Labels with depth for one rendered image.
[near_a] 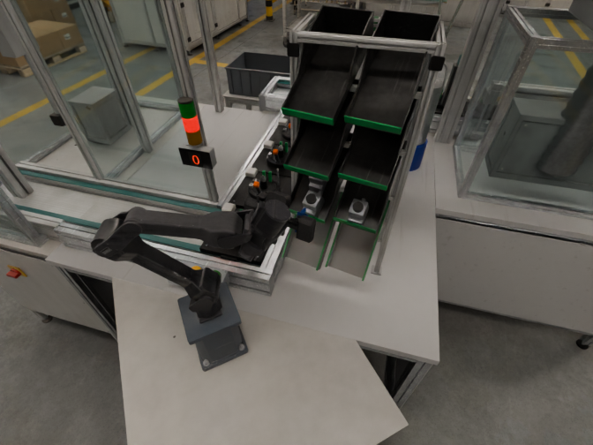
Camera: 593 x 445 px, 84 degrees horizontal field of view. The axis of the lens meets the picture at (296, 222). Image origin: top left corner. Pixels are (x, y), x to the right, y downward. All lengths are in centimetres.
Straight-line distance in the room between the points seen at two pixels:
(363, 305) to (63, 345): 184
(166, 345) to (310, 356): 46
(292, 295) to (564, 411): 165
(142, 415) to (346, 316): 67
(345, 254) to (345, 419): 48
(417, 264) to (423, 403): 92
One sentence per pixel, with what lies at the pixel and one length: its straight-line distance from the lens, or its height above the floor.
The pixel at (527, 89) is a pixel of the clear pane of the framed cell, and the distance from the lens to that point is 153.
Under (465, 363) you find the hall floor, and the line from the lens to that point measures 224.
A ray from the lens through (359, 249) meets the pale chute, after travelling 111.
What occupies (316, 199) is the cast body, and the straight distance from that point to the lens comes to 95.
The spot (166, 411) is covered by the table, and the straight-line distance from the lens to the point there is 112.
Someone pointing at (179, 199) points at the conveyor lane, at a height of 95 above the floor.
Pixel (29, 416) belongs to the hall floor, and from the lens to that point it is 237.
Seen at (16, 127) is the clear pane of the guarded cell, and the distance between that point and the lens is 222.
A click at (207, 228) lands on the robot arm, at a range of 68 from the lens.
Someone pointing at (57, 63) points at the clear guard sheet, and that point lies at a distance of 150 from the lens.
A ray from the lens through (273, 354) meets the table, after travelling 112.
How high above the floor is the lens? 188
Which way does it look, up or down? 45 degrees down
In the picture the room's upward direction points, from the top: straight up
